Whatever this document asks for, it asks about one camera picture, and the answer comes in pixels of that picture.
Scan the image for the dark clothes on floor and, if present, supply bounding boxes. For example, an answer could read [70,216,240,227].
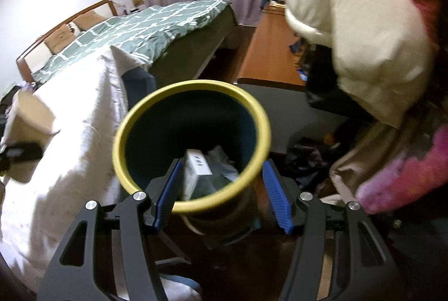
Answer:
[287,136,337,190]

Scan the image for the white green carton box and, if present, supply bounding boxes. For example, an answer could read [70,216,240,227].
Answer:
[182,149,214,200]

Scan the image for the bed with green quilt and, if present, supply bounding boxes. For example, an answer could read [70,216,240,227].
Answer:
[33,0,228,85]

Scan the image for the black hanging garment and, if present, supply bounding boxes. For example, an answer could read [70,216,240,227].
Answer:
[304,38,372,120]

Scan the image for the yellow rimmed dark trash bin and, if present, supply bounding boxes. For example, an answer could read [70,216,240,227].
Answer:
[113,80,272,239]

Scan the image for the brown bear pillow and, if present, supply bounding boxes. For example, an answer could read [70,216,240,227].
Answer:
[45,24,76,55]
[73,10,106,30]

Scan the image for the beige paper cup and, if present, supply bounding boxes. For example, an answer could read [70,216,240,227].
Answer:
[5,91,60,183]

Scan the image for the dark green bed skirt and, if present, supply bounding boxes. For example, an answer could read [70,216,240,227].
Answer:
[150,3,239,85]

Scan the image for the wooden bed headboard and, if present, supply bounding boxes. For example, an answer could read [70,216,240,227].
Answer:
[16,0,120,81]

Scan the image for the pink floral garment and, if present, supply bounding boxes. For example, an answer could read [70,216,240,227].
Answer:
[357,122,448,214]

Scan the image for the cream puffer jacket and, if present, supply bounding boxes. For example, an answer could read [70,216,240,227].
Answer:
[283,0,435,128]

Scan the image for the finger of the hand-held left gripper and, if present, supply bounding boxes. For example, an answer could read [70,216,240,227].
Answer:
[0,142,44,171]

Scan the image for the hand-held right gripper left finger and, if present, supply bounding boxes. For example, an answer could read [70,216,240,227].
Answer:
[37,159,184,301]

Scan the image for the table with dotted white cloth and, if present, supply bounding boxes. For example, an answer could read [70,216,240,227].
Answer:
[0,45,158,295]

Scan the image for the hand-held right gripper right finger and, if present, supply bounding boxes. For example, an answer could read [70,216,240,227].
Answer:
[262,160,403,301]

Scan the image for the wooden cabinet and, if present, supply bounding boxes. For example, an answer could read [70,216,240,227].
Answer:
[233,3,309,92]

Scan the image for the dark blue cloth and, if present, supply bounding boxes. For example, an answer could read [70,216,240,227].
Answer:
[121,68,156,113]

